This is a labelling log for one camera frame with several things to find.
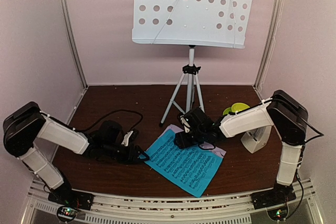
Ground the green bowl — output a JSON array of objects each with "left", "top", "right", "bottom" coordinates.
[{"left": 230, "top": 102, "right": 250, "bottom": 113}]

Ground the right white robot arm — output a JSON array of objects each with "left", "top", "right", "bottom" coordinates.
[{"left": 174, "top": 90, "right": 324, "bottom": 209}]

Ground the aluminium frame post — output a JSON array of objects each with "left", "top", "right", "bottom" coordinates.
[
  {"left": 60, "top": 0, "right": 88, "bottom": 89},
  {"left": 254, "top": 0, "right": 284, "bottom": 93}
]

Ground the lilac sheet music page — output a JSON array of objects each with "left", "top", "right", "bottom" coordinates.
[{"left": 160, "top": 124, "right": 226, "bottom": 158}]

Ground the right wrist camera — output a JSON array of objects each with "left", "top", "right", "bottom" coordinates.
[{"left": 177, "top": 113, "right": 191, "bottom": 133}]

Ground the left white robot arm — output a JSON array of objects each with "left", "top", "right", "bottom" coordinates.
[{"left": 3, "top": 101, "right": 150, "bottom": 209}]

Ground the left aluminium frame post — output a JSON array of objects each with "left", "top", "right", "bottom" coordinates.
[{"left": 60, "top": 0, "right": 88, "bottom": 89}]

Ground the white perforated music stand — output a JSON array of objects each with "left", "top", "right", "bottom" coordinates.
[{"left": 132, "top": 0, "right": 252, "bottom": 113}]

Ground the blue sheet music page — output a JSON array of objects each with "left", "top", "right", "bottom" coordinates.
[{"left": 145, "top": 130, "right": 223, "bottom": 198}]

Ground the white metronome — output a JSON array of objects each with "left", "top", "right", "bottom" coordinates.
[{"left": 241, "top": 126, "right": 272, "bottom": 154}]

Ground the front aluminium rail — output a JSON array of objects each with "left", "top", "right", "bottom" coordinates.
[{"left": 20, "top": 179, "right": 325, "bottom": 223}]

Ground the right aluminium frame post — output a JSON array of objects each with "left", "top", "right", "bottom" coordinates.
[{"left": 254, "top": 0, "right": 284, "bottom": 93}]

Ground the green saucer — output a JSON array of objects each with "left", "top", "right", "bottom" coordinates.
[{"left": 223, "top": 107, "right": 232, "bottom": 115}]

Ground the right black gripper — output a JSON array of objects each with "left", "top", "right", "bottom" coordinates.
[{"left": 174, "top": 129, "right": 206, "bottom": 150}]

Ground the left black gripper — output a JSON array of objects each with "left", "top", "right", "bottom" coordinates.
[{"left": 103, "top": 141, "right": 150, "bottom": 164}]

